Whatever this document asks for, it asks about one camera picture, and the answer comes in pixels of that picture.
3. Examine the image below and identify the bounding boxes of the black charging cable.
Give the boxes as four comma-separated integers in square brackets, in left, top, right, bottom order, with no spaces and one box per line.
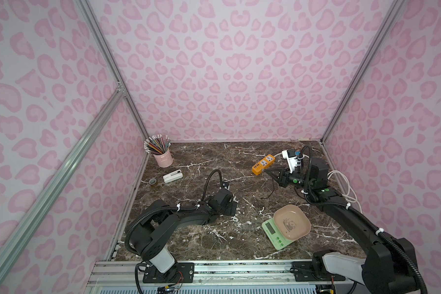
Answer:
[260,176,280,201]

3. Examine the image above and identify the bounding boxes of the orange power strip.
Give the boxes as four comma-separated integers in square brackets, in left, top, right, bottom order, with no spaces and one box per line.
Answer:
[252,154,276,175]

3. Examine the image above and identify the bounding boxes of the green electronic scale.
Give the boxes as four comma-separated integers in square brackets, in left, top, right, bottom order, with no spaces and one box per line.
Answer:
[262,218,297,251]

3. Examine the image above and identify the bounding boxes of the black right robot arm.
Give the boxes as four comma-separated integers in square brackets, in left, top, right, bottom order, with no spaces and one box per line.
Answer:
[252,149,428,294]

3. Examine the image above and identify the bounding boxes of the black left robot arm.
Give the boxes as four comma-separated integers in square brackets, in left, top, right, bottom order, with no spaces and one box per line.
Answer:
[124,169,238,274]

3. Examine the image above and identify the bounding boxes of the white rectangular remote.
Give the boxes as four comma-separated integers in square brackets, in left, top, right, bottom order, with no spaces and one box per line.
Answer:
[163,169,183,184]

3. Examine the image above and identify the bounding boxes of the pink pencil cup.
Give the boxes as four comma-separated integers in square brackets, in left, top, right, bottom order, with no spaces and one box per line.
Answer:
[153,150,173,168]

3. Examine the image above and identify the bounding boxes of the bundle of coloured pencils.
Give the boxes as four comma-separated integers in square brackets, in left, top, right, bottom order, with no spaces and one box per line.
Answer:
[144,135,171,155]

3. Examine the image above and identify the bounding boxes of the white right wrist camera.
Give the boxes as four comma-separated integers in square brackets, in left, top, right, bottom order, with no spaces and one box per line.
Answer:
[281,149,304,173]

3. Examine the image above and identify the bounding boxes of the white power strip cable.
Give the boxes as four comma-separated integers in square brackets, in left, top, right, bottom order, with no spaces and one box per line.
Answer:
[273,150,365,216]

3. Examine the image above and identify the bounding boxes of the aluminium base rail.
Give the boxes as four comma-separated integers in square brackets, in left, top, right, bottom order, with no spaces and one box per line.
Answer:
[85,260,359,294]

